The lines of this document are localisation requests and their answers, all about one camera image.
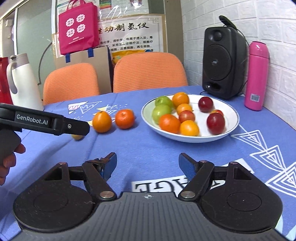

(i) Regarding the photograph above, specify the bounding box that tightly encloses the blue patterned tablecloth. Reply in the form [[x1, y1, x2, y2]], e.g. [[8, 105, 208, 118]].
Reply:
[[1, 86, 295, 240]]

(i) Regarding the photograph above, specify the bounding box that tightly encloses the red-orange tangerine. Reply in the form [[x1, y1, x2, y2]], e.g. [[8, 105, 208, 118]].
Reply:
[[115, 109, 135, 130], [159, 114, 181, 133]]

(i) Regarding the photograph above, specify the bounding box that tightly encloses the red-orange tangerine in plate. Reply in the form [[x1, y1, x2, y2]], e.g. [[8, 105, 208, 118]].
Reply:
[[159, 114, 181, 133]]

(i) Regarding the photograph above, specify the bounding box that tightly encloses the green apple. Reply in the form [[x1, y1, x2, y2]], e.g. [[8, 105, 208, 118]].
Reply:
[[155, 96, 174, 108], [152, 104, 171, 124]]

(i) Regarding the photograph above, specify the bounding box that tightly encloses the black speaker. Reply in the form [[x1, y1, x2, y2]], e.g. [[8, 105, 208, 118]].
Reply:
[[202, 15, 248, 99]]

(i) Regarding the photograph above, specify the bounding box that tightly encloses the brown paper bag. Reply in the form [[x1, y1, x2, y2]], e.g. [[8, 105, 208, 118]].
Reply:
[[54, 46, 114, 95]]

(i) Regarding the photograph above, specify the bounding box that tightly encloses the green apple rear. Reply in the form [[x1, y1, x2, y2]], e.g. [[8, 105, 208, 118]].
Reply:
[[155, 96, 174, 108]]

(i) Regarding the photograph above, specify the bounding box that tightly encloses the orange chair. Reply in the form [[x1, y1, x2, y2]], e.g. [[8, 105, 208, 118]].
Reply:
[[43, 63, 100, 105], [113, 52, 188, 93]]

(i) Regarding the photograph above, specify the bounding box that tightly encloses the right orange chair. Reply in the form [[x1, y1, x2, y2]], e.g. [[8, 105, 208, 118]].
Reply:
[[113, 52, 188, 93]]

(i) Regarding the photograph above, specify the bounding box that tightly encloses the small tan longan fruit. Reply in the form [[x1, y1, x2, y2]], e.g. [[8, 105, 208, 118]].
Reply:
[[71, 135, 84, 141]]

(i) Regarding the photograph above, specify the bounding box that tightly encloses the green apple front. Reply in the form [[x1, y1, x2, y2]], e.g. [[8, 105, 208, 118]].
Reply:
[[152, 104, 171, 124]]

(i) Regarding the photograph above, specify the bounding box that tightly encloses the orange at plate rear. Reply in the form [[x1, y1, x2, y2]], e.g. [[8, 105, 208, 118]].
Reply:
[[171, 92, 190, 108]]

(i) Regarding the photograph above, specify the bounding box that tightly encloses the pink tote bag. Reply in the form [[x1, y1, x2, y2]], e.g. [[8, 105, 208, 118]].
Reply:
[[59, 1, 99, 55]]

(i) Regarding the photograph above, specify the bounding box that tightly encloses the white round plate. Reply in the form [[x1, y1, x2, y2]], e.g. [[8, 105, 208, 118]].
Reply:
[[141, 94, 240, 143]]

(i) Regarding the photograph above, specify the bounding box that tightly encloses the yellow-orange orange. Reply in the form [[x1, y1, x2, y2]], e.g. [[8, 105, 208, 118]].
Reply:
[[92, 111, 112, 133]]

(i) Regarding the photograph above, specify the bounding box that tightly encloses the red-yellow apple centre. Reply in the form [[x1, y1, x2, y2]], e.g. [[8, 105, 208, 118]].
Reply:
[[179, 110, 195, 123]]

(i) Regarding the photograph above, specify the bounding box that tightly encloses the yellow orange plate front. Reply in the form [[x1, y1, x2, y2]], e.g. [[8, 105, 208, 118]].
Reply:
[[180, 120, 200, 137]]

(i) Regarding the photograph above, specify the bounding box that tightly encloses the dark red plum front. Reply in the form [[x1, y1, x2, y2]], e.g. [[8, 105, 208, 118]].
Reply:
[[207, 113, 225, 135]]

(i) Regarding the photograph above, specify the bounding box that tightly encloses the red object at left edge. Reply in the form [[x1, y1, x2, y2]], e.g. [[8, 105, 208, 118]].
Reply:
[[0, 57, 13, 104]]

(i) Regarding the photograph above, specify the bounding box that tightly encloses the left orange chair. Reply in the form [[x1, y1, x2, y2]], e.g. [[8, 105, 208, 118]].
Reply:
[[43, 63, 100, 105]]

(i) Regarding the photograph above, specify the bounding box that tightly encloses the small red-yellow apple right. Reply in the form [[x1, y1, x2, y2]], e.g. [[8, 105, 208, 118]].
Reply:
[[210, 109, 224, 116]]

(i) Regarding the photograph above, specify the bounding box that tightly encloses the pink thermos bottle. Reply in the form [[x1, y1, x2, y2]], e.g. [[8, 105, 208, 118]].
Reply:
[[244, 41, 269, 111]]

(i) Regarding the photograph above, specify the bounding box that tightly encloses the dark red plum rear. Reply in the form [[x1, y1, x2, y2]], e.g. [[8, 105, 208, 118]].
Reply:
[[198, 96, 214, 113]]

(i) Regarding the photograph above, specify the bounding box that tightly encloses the person's left hand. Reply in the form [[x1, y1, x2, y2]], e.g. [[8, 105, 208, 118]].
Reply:
[[0, 144, 26, 186]]

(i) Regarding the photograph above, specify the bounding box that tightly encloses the white kettle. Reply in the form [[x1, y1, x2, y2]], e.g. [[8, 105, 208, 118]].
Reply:
[[6, 53, 44, 111]]

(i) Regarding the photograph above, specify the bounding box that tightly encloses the white poster with Chinese text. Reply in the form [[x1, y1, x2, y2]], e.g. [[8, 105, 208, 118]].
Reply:
[[53, 15, 166, 58]]

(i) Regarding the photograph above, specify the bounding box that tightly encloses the small orange in plate centre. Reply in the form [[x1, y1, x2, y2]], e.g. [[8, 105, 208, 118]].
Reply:
[[177, 103, 193, 115]]

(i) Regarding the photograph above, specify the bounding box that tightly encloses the dark red plum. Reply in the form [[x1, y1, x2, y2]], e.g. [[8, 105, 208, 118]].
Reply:
[[207, 113, 225, 135], [198, 96, 214, 113]]

